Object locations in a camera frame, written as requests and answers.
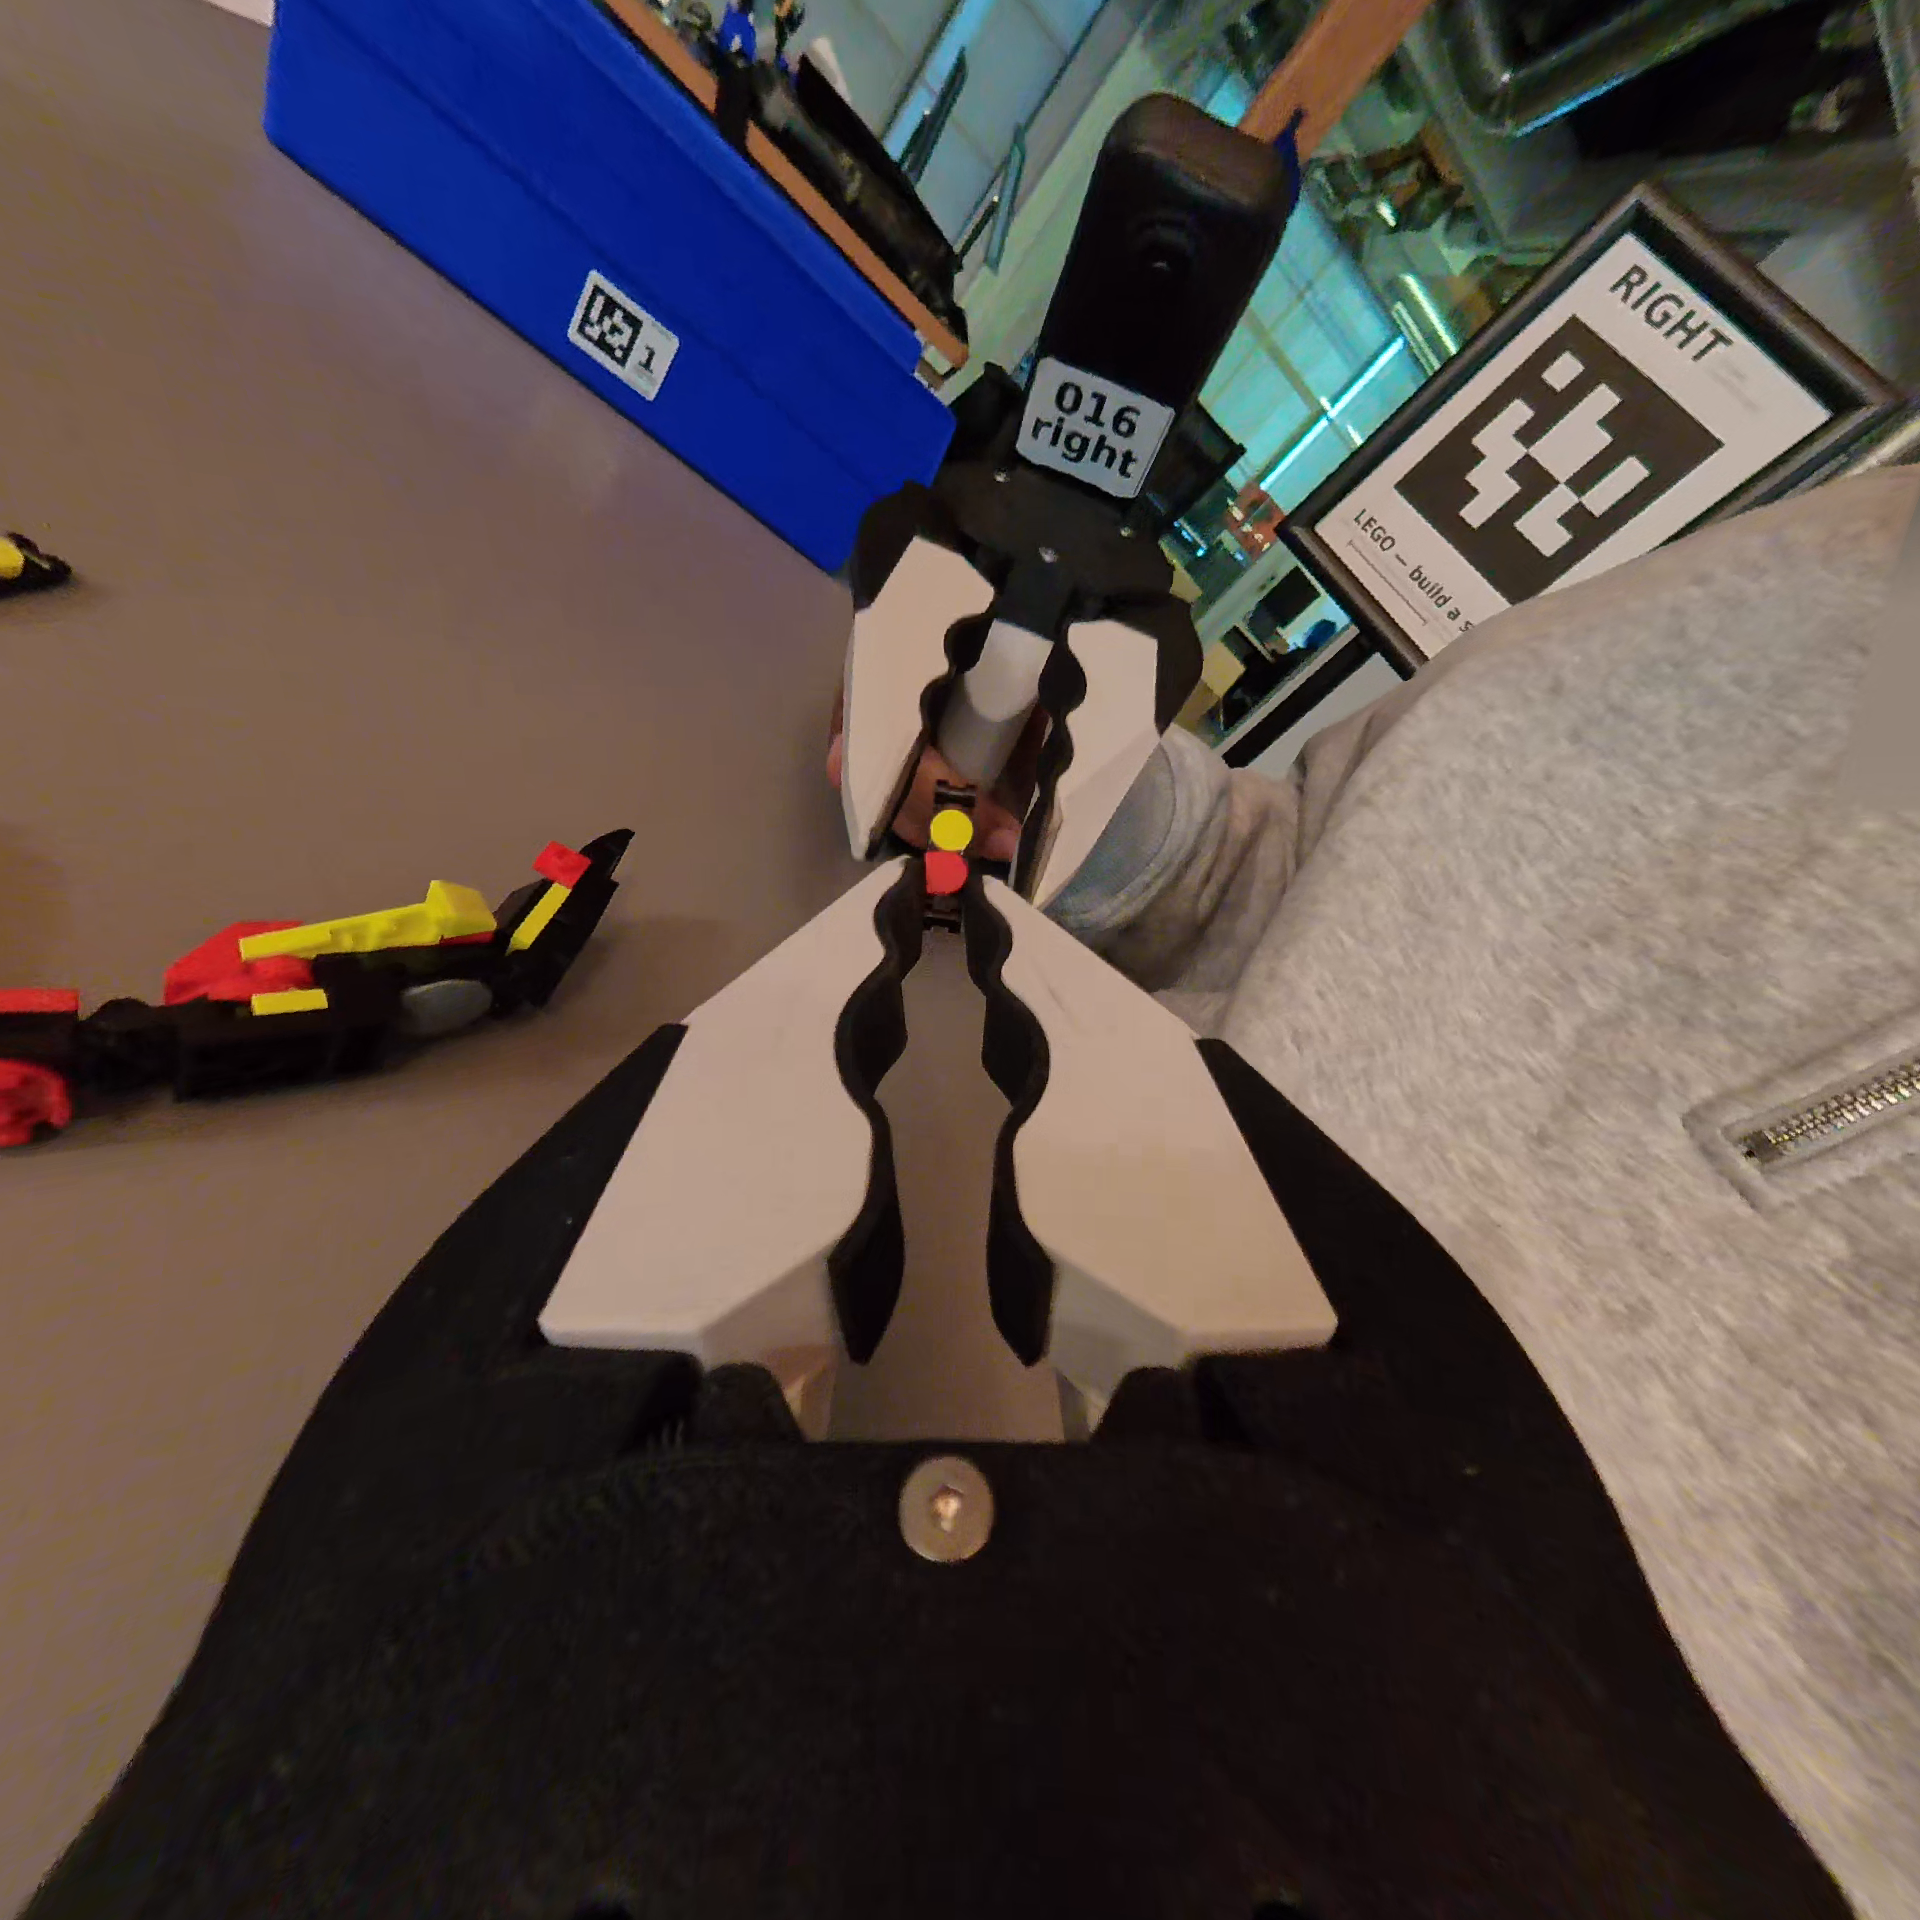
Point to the person's right forearm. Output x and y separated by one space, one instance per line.
1424 749

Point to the framed marker sign on stand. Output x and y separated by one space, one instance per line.
1574 434

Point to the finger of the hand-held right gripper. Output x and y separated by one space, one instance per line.
1120 720
894 689

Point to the person's fleece jacket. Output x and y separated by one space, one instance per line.
1574 1424

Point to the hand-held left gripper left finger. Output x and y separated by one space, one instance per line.
708 1185

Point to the black red yellow lego assembly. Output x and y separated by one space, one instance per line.
303 1037

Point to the person's right hand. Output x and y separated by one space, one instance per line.
911 818

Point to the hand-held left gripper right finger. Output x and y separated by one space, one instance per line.
1187 1200

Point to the blue storage box with tag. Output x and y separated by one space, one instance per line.
599 255

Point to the wooden workbench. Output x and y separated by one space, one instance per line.
842 164

